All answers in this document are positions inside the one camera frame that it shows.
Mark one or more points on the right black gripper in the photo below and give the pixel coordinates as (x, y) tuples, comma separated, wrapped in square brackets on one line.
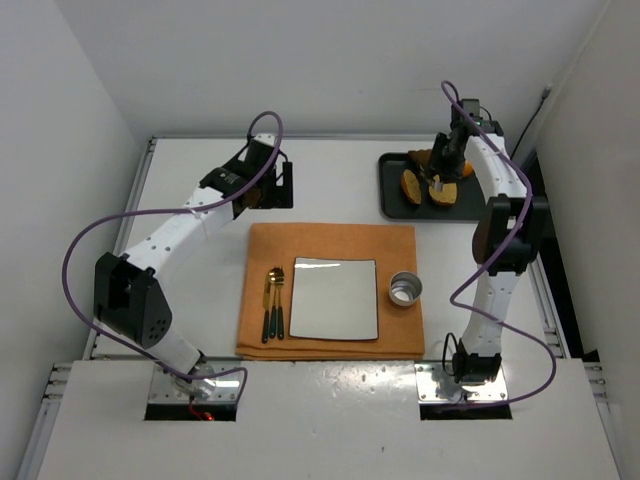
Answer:
[(445, 167)]

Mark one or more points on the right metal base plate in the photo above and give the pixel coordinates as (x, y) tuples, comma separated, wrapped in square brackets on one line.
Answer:
[(436, 387)]

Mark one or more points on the black tray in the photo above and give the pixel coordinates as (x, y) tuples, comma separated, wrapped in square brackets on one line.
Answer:
[(469, 206)]

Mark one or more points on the metal serving tongs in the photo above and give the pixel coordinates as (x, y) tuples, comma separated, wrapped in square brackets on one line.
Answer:
[(433, 180)]

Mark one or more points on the gold fork green handle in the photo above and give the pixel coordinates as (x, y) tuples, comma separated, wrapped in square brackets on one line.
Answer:
[(279, 282)]

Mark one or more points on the dark brown bread piece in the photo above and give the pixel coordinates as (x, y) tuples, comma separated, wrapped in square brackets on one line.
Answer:
[(421, 158)]

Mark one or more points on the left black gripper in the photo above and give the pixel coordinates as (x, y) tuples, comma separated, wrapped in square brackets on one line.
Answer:
[(279, 185)]

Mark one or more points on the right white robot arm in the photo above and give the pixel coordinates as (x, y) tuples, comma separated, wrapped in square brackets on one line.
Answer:
[(506, 240)]

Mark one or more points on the bread slice left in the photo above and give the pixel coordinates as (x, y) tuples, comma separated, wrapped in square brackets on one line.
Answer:
[(411, 187)]

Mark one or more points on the gold spoon green handle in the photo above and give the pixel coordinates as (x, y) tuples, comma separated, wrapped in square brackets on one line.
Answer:
[(272, 329)]

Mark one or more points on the bread slice middle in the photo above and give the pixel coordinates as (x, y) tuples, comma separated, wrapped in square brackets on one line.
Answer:
[(447, 197)]

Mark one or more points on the white square plate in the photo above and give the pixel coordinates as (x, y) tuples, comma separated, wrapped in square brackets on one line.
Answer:
[(334, 299)]

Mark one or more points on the metal cup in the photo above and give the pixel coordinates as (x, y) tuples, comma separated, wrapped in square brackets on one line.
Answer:
[(405, 289)]

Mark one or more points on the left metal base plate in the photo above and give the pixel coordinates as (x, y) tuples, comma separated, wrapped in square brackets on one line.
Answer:
[(221, 387)]

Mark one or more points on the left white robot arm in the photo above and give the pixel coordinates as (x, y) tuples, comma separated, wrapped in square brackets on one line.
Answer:
[(128, 288)]

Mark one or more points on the orange round bun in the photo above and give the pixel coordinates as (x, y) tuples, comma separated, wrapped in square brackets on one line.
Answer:
[(467, 170)]

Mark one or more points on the bread slice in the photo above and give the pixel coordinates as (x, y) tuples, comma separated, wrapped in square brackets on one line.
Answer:
[(411, 187), (447, 197)]

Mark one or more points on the metal base plate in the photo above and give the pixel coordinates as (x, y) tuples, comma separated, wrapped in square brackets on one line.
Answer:
[(436, 387), (221, 387)]

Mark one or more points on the gold knife green handle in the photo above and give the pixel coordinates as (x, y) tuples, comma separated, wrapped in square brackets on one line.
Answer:
[(265, 335)]

